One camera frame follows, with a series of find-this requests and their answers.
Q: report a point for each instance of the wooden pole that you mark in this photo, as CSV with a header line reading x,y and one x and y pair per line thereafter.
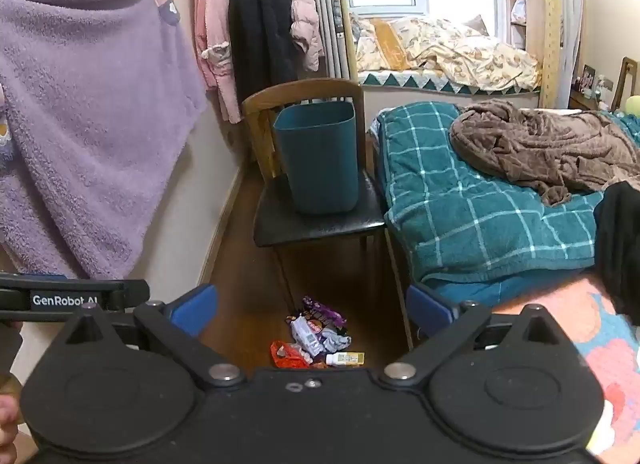
x,y
345,18

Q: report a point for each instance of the grey curtain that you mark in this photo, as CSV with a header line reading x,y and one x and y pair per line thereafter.
x,y
327,8

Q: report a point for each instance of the black puffer coat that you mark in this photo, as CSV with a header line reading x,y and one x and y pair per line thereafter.
x,y
260,23

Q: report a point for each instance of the red foam net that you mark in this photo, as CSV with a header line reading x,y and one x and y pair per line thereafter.
x,y
287,356

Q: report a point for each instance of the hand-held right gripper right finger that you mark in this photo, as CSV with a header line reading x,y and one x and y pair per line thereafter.
x,y
426,311

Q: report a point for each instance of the pink patterned cloth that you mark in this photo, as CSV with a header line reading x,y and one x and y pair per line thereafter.
x,y
590,339

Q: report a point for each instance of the teal trash bin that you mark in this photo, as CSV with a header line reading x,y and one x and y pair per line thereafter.
x,y
317,158

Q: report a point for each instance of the triangle pattern quilt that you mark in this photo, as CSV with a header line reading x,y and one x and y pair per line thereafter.
x,y
400,78

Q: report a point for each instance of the white snack wrapper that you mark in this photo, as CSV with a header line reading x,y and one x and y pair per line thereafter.
x,y
306,336

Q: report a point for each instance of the person's left hand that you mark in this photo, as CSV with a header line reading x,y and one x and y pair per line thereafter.
x,y
7,419

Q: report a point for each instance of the black cloth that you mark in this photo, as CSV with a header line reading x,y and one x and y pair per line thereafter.
x,y
620,244

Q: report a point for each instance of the white curtain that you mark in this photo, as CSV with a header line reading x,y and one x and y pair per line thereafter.
x,y
571,18

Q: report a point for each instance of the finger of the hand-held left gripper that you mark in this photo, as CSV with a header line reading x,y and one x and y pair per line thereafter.
x,y
127,294

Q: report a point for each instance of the brown fleece blanket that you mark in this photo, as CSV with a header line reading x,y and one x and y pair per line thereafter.
x,y
540,143

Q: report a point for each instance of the wooden headboard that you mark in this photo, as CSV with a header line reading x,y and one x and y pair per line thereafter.
x,y
625,78

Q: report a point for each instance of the floral duvet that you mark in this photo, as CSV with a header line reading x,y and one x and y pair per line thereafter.
x,y
450,51

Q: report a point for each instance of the grey crumpled wrapper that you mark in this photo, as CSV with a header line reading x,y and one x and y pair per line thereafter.
x,y
336,340

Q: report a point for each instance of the teal plaid blanket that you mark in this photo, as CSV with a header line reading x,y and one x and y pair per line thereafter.
x,y
460,209

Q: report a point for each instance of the pink fleece robe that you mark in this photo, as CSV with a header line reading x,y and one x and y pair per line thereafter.
x,y
215,43

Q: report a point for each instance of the photo frame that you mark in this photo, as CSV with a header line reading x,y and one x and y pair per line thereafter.
x,y
587,76

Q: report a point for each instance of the green ball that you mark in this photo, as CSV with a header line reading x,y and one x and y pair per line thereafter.
x,y
633,106

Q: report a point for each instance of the wooden chair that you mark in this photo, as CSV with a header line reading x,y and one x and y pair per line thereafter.
x,y
315,226

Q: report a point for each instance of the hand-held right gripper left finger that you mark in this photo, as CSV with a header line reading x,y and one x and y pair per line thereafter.
x,y
192,305

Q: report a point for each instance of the purple chip bag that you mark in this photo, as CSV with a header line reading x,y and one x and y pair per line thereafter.
x,y
322,311

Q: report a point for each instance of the small white bottle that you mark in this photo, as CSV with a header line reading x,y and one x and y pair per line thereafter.
x,y
345,358

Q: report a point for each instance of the purple fleece robe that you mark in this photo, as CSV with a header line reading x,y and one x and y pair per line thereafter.
x,y
85,108

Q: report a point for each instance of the pink puffer jacket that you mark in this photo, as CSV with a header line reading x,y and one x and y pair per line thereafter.
x,y
305,8

